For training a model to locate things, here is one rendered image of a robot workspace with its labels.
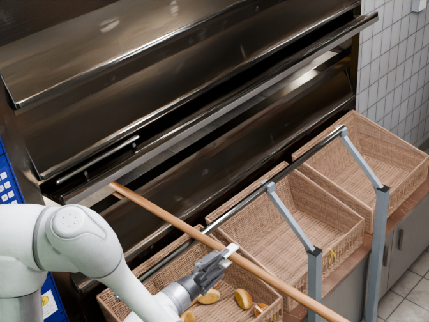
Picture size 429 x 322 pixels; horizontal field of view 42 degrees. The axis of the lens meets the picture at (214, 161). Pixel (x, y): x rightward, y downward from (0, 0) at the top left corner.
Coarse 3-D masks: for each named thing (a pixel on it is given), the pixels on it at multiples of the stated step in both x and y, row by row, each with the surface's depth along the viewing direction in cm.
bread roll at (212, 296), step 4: (208, 292) 239; (212, 292) 239; (216, 292) 239; (200, 296) 239; (204, 296) 239; (208, 296) 239; (212, 296) 239; (216, 296) 239; (200, 300) 239; (204, 300) 239; (208, 300) 239; (212, 300) 239; (216, 300) 240; (208, 304) 240
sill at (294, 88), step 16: (320, 64) 287; (336, 64) 287; (304, 80) 274; (272, 96) 264; (288, 96) 266; (256, 112) 253; (224, 128) 245; (240, 128) 248; (192, 144) 237; (208, 144) 236; (176, 160) 228; (192, 160) 232; (144, 176) 221; (160, 176) 222; (144, 192) 218; (96, 208) 208; (112, 208) 209
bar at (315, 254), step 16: (336, 128) 238; (320, 144) 229; (352, 144) 239; (304, 160) 223; (368, 176) 239; (256, 192) 207; (272, 192) 213; (384, 192) 235; (240, 208) 202; (384, 208) 241; (208, 224) 196; (384, 224) 247; (192, 240) 190; (304, 240) 211; (176, 256) 185; (320, 256) 212; (144, 272) 179; (320, 272) 217; (320, 288) 222; (368, 288) 272; (368, 304) 278; (320, 320) 233; (368, 320) 284
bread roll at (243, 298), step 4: (236, 292) 239; (240, 292) 237; (244, 292) 237; (236, 296) 239; (240, 296) 236; (244, 296) 235; (248, 296) 236; (236, 300) 239; (240, 300) 236; (244, 300) 234; (248, 300) 234; (240, 304) 237; (244, 304) 234; (248, 304) 234; (244, 308) 234; (248, 308) 235
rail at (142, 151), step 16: (368, 16) 266; (320, 48) 245; (288, 64) 233; (240, 96) 217; (208, 112) 207; (176, 128) 200; (160, 144) 195; (128, 160) 187; (96, 176) 180; (80, 192) 177
